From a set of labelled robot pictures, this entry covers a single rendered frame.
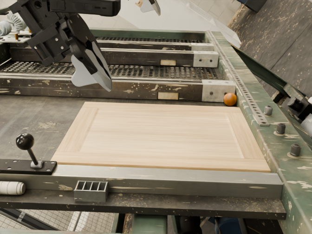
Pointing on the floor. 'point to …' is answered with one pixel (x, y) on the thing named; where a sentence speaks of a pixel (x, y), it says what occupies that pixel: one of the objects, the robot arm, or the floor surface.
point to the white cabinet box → (175, 18)
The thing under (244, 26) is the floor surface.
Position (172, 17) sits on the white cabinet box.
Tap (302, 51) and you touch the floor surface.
